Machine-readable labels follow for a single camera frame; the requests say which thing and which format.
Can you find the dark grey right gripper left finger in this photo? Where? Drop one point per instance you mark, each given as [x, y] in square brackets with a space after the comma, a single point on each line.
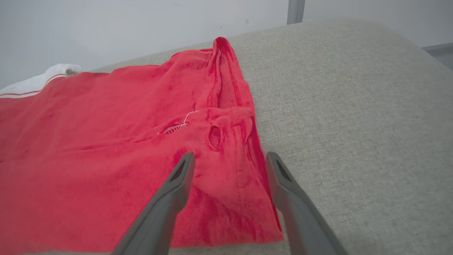
[159, 219]

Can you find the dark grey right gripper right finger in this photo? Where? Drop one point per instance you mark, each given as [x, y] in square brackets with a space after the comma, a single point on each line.
[300, 219]

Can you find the red and white garment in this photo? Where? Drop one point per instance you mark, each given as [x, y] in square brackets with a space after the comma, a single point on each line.
[88, 159]

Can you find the grey fabric sofa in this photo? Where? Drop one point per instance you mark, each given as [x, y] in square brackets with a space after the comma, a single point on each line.
[354, 141]

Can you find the grey vertical wall post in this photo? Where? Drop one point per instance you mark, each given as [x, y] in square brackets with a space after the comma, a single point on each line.
[296, 10]

